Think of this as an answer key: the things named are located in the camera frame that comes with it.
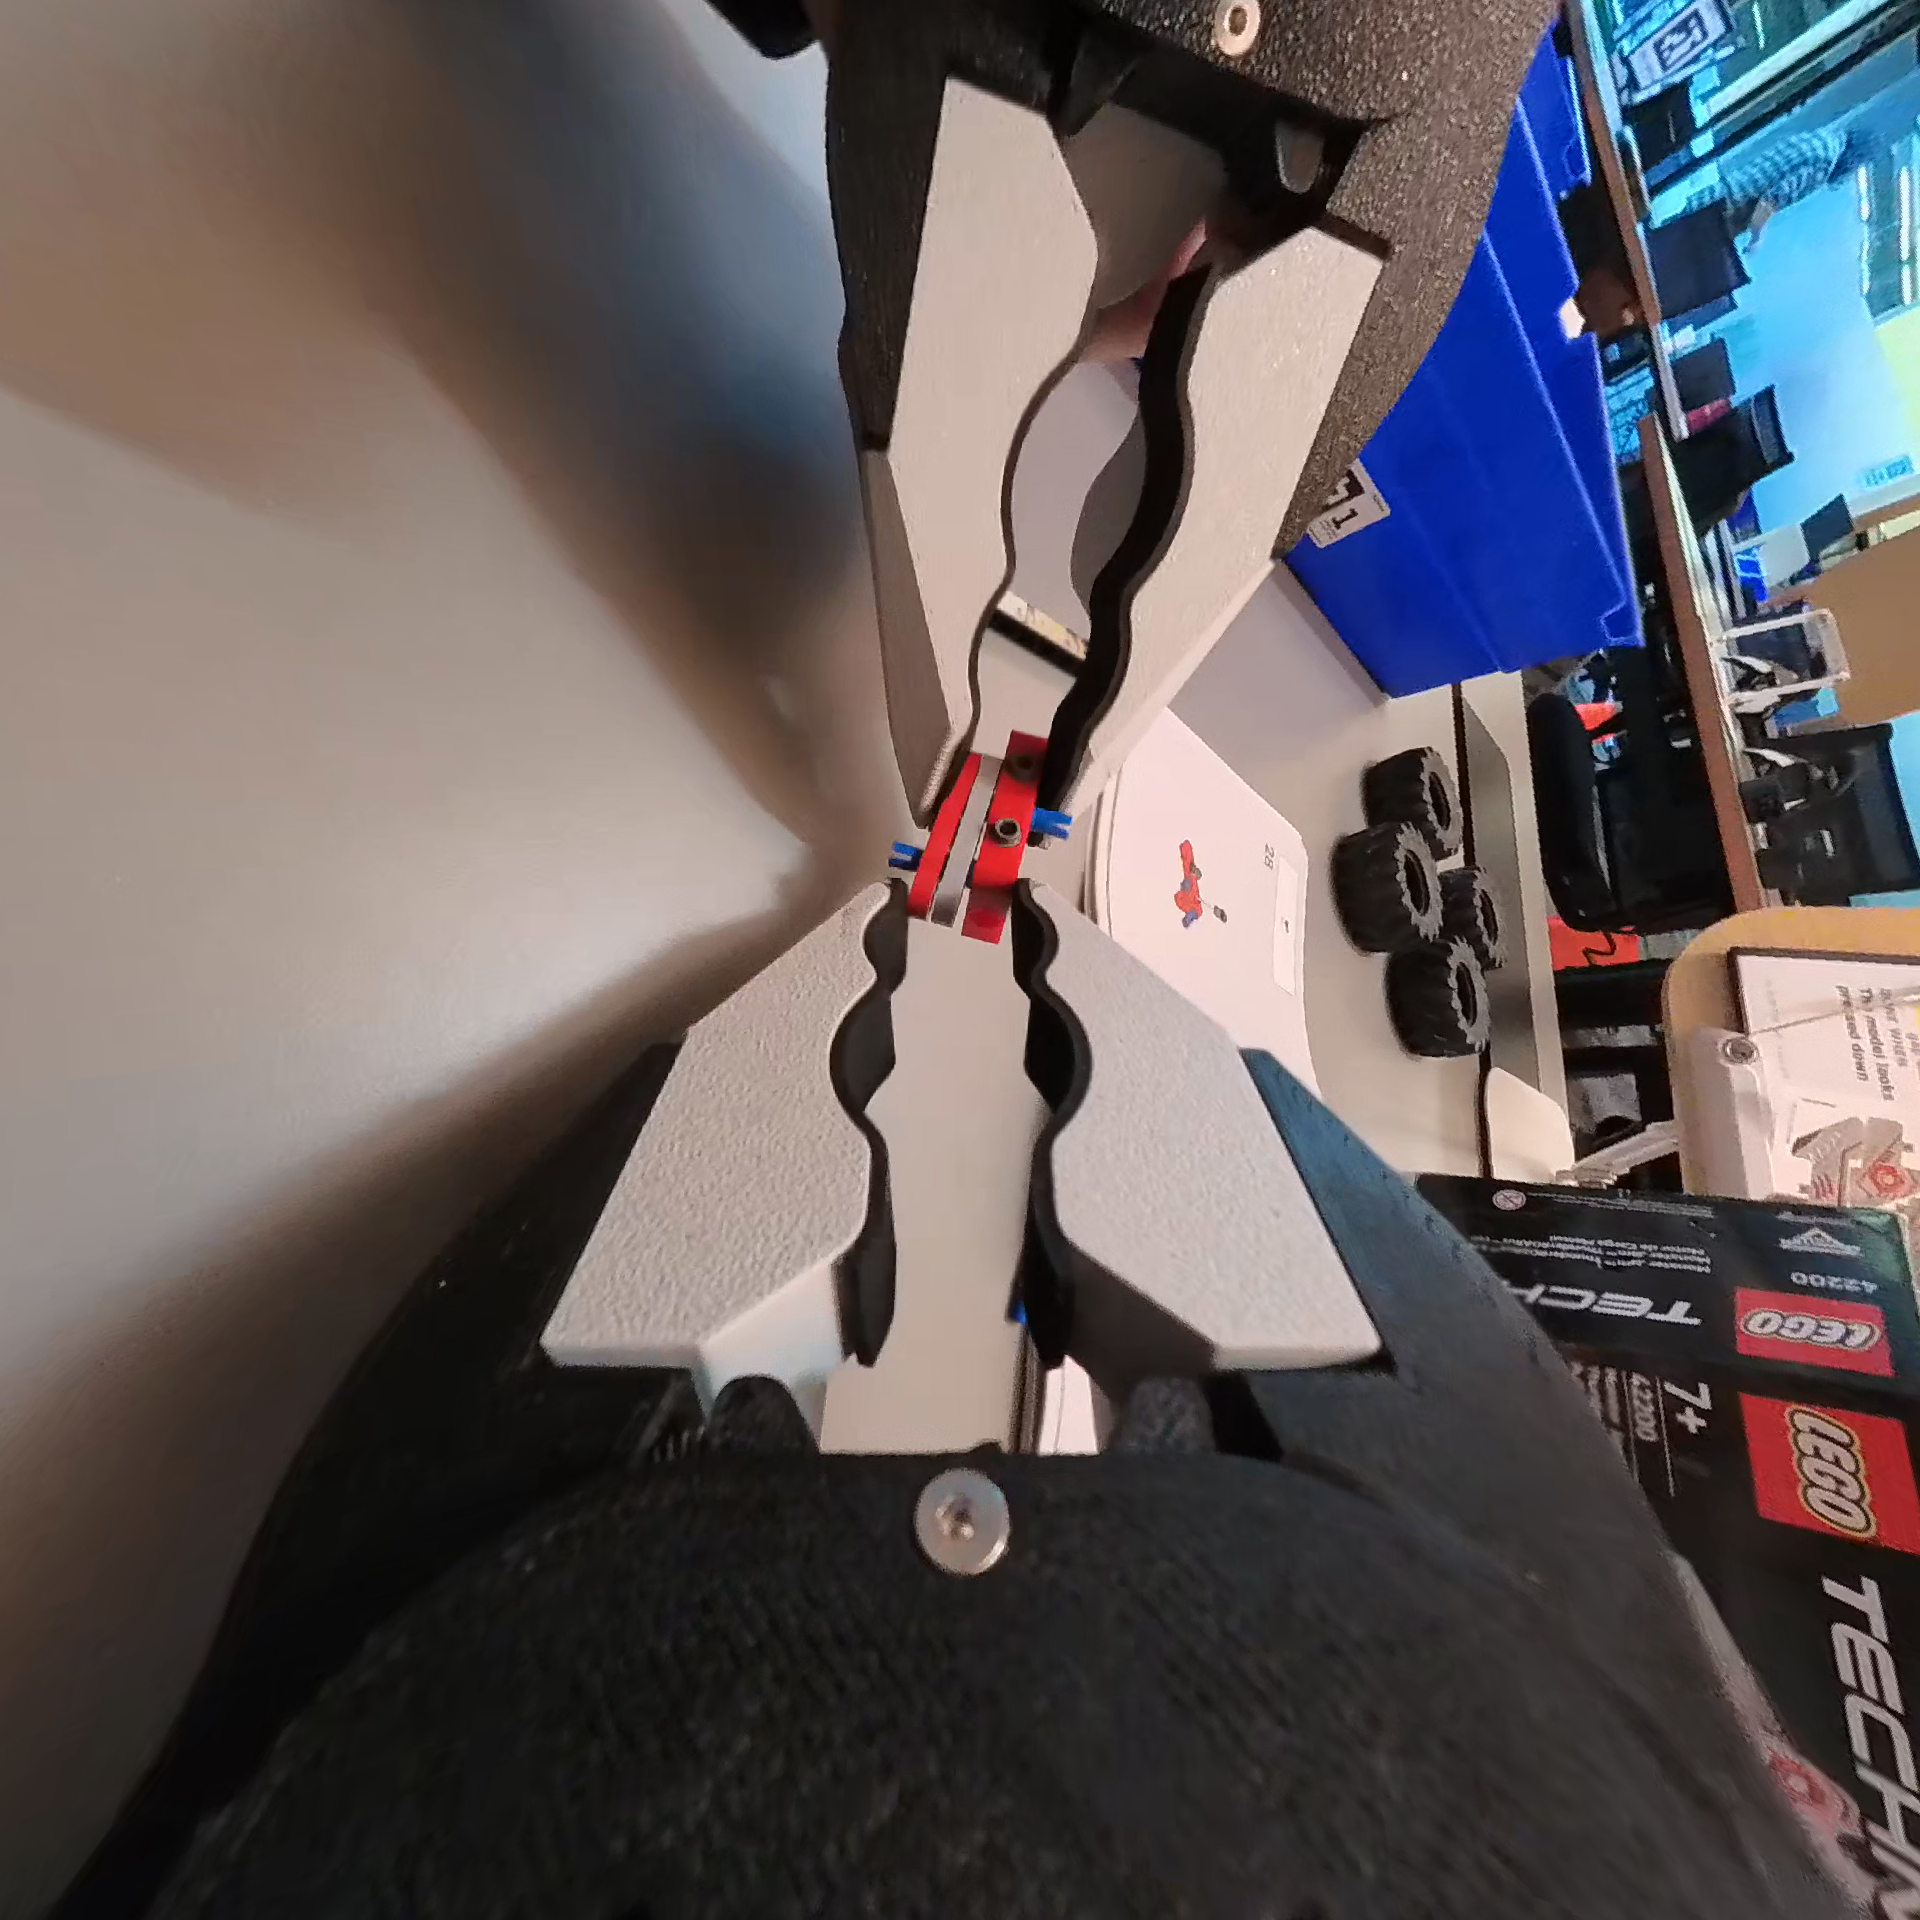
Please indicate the white instruction booklet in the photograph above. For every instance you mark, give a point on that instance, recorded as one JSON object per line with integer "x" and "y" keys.
{"x": 1215, "y": 960}

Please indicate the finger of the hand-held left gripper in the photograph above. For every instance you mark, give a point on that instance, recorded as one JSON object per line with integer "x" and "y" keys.
{"x": 974, "y": 300}
{"x": 1244, "y": 435}

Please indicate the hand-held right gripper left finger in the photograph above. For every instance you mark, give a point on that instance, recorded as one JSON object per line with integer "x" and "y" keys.
{"x": 720, "y": 1200}

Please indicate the red blue toy brick assembly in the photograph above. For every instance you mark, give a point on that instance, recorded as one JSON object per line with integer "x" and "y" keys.
{"x": 961, "y": 869}

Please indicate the grey desk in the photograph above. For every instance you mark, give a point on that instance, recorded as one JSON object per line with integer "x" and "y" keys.
{"x": 376, "y": 749}

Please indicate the black toy tire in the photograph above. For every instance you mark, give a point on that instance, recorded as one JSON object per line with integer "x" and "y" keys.
{"x": 1472, "y": 914}
{"x": 1440, "y": 997}
{"x": 1388, "y": 888}
{"x": 1414, "y": 802}

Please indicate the instruction sheet on clipboard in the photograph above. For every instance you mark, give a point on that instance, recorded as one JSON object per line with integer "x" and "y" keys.
{"x": 1694, "y": 960}

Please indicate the black toy set box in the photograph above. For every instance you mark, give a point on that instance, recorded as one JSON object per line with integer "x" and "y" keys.
{"x": 1724, "y": 1500}

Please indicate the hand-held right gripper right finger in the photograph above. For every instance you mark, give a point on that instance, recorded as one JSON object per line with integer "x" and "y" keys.
{"x": 1200, "y": 1200}

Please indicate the blue storage bin white tag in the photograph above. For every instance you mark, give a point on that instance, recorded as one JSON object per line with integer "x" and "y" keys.
{"x": 1483, "y": 524}

